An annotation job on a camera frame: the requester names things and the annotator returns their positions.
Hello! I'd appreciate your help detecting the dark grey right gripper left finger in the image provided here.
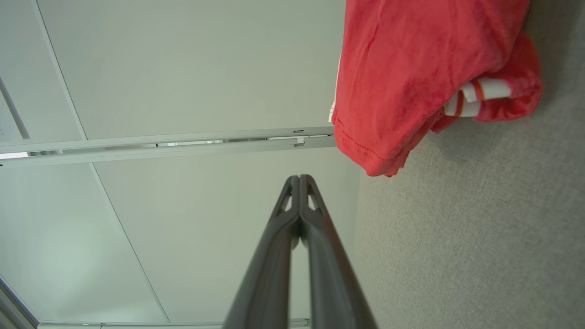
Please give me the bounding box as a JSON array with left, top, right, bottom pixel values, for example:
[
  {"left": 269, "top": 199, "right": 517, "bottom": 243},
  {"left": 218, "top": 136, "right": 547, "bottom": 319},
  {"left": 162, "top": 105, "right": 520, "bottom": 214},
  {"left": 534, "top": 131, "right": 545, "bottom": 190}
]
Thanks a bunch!
[{"left": 223, "top": 176, "right": 303, "bottom": 329}]

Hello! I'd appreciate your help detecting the red Bulls shorts white trim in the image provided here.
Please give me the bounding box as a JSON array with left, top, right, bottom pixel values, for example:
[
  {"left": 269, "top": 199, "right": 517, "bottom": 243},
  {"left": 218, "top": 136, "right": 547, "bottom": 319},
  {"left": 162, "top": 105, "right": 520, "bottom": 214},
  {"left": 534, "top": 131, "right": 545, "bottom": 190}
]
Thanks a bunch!
[{"left": 328, "top": 0, "right": 531, "bottom": 177}]

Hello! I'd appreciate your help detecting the grey partition post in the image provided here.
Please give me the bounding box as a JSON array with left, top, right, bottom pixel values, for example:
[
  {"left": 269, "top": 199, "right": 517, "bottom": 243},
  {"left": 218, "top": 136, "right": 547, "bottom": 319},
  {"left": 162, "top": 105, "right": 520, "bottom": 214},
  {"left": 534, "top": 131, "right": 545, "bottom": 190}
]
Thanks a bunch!
[
  {"left": 37, "top": 318, "right": 310, "bottom": 329},
  {"left": 0, "top": 137, "right": 339, "bottom": 168},
  {"left": 0, "top": 127, "right": 336, "bottom": 155}
]

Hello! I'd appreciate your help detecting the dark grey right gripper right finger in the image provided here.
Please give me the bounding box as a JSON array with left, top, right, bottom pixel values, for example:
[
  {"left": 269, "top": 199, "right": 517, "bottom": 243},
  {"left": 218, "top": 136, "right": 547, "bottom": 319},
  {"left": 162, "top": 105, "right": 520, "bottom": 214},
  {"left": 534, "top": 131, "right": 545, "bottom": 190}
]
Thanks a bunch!
[{"left": 299, "top": 175, "right": 378, "bottom": 329}]

